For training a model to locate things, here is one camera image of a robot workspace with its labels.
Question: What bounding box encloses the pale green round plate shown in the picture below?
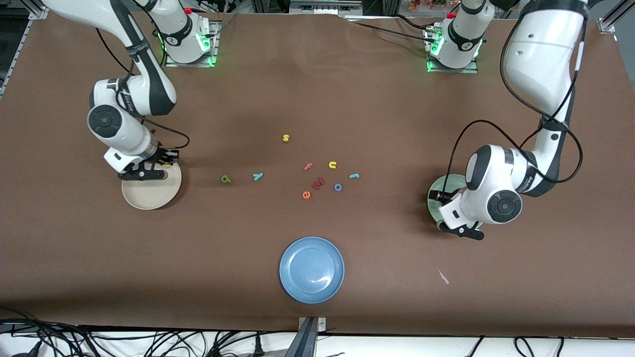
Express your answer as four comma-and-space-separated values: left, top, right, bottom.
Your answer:
427, 174, 484, 231

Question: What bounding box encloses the black cable on table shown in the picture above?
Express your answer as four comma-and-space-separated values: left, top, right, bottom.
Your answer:
342, 14, 442, 45

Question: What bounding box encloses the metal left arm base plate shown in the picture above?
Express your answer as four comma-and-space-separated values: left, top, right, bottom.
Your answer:
426, 27, 479, 74

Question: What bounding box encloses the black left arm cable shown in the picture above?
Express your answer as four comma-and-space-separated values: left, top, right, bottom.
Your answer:
444, 0, 591, 199

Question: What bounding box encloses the brown table cover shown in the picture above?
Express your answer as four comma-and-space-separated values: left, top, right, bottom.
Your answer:
0, 12, 635, 339

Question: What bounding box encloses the aluminium frame rail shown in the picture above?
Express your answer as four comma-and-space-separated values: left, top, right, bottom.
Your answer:
598, 0, 635, 34

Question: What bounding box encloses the blue round plate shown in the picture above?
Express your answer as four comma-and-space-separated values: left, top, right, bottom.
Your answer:
279, 237, 345, 304

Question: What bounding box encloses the grey metal equipment frame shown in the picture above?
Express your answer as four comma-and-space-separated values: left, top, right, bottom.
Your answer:
290, 0, 363, 14

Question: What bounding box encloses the black cable tangle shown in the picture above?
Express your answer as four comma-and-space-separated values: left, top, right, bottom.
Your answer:
0, 306, 298, 357

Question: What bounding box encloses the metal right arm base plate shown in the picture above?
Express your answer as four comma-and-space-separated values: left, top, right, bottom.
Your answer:
165, 20, 220, 67

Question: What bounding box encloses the grey metal table bracket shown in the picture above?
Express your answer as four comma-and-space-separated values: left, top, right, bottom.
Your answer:
285, 316, 327, 357

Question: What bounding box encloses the beige round plate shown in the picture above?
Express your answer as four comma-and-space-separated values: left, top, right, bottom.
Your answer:
122, 153, 183, 210

